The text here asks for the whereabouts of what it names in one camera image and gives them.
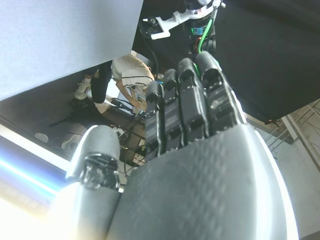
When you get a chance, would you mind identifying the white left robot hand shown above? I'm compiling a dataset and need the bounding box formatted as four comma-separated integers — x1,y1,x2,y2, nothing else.
53,50,300,240

